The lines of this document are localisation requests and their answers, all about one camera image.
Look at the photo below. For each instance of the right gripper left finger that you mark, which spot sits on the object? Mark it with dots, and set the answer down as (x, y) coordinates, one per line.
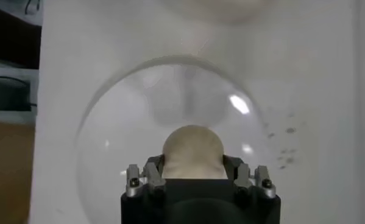
(150, 176)

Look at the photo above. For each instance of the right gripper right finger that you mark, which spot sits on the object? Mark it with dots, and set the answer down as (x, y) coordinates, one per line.
(249, 178)

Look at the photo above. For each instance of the white steamed baozi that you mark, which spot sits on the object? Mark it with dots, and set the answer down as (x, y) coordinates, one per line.
(192, 152)

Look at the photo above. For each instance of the dark robot base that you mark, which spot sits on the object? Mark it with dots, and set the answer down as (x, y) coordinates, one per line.
(11, 39)

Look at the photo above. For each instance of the white round plate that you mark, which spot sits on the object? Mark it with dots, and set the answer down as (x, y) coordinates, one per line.
(124, 128)

